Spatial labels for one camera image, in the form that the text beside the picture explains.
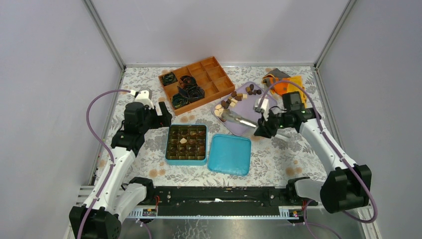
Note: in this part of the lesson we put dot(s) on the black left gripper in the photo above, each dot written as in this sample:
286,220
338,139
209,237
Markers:
164,120

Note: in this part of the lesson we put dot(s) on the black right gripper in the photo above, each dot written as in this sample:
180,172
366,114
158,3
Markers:
264,129

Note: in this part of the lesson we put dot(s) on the teal chocolate box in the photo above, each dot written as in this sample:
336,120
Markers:
187,145

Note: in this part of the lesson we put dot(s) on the metal serving tongs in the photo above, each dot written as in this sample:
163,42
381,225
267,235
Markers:
230,116

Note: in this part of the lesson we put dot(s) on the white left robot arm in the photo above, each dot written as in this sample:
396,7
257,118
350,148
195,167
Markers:
103,211

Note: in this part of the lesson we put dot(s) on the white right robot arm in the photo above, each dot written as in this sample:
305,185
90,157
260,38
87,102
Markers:
347,185

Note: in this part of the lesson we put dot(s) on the rolled dark green tie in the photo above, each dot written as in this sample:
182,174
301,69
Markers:
179,101

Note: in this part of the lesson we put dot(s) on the orange grey cloth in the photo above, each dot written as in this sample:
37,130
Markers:
276,75

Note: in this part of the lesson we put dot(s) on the rolled dark patterned tie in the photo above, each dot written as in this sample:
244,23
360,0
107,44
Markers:
192,93

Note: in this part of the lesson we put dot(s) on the rolled dark floral tie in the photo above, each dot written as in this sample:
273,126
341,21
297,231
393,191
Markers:
168,79

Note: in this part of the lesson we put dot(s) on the lavender plastic tray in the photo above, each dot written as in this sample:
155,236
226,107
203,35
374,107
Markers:
240,130

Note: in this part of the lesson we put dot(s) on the pile of assorted chocolates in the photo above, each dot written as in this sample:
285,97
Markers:
240,101

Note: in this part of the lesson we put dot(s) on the wooden compartment tray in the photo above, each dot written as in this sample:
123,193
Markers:
209,75

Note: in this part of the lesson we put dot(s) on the teal box lid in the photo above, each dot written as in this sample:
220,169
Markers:
230,155

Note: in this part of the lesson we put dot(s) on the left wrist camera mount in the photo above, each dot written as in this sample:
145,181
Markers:
143,96

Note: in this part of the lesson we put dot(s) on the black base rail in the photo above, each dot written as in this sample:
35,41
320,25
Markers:
247,202

